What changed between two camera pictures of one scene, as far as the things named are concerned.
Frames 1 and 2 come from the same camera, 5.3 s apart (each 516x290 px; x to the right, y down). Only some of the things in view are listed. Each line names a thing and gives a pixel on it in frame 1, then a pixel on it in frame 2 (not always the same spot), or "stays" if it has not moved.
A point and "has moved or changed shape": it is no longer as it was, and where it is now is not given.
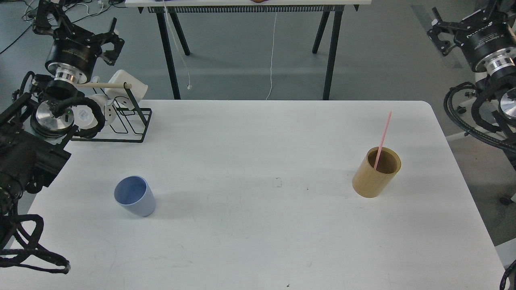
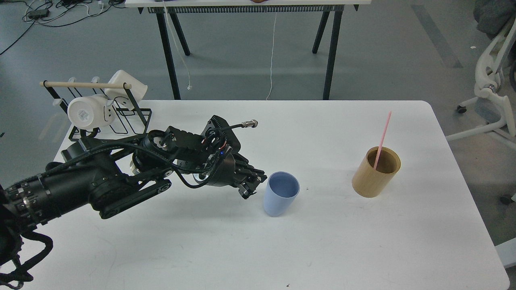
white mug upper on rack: [139, 89] stays
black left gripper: [71, 56] → [216, 163]
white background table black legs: [167, 7] stays
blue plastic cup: [134, 193] has moved or changed shape
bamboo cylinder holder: [368, 183] stays
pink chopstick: [382, 139] stays
